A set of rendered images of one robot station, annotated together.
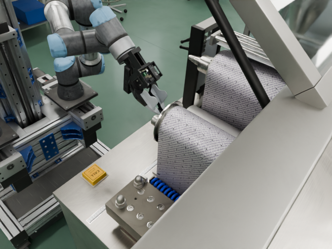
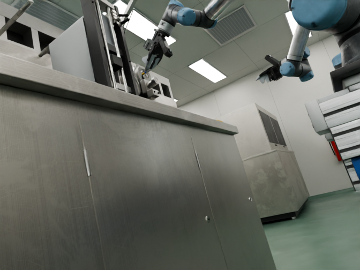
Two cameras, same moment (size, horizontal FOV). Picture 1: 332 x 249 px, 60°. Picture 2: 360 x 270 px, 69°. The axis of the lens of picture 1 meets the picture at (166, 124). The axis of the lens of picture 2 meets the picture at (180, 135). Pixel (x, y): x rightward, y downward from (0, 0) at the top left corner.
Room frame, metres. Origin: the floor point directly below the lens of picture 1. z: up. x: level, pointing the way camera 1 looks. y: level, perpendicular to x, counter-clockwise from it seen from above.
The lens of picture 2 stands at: (1.92, -0.10, 0.60)
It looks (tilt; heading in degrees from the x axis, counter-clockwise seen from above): 14 degrees up; 171
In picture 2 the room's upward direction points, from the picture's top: 15 degrees counter-clockwise
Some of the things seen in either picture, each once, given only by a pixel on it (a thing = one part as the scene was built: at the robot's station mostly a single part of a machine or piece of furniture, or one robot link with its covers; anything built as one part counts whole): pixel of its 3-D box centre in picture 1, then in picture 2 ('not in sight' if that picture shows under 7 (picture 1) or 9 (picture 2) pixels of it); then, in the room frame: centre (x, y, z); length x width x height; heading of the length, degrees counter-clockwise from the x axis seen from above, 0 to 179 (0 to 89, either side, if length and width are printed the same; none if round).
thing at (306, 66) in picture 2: not in sight; (302, 70); (0.65, 0.87, 1.12); 0.11 x 0.08 x 0.11; 115
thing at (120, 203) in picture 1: (120, 200); not in sight; (0.49, 0.13, 1.05); 0.04 x 0.04 x 0.04
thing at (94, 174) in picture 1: (94, 174); not in sight; (0.69, 0.28, 0.91); 0.07 x 0.07 x 0.02; 53
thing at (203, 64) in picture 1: (209, 65); not in sight; (0.89, -0.14, 1.33); 0.06 x 0.06 x 0.06; 53
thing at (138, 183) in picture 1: (138, 180); not in sight; (0.58, 0.08, 1.05); 0.04 x 0.04 x 0.04
